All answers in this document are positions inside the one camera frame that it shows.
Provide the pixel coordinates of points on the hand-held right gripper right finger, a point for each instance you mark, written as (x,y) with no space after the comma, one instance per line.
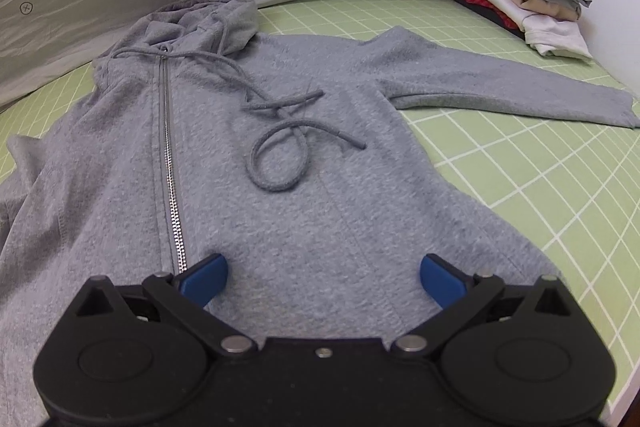
(442,279)

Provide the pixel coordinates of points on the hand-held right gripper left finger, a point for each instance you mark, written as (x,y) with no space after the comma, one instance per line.
(205,279)

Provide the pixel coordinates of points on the grey zip hoodie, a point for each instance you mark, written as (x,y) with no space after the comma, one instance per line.
(310,217)

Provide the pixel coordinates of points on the green grid mat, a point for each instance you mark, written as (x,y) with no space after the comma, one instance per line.
(550,167)

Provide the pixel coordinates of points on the white folded garment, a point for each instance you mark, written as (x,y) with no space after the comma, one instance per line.
(545,29)

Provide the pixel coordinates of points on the red black checked garment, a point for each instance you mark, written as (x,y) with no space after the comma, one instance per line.
(477,2)

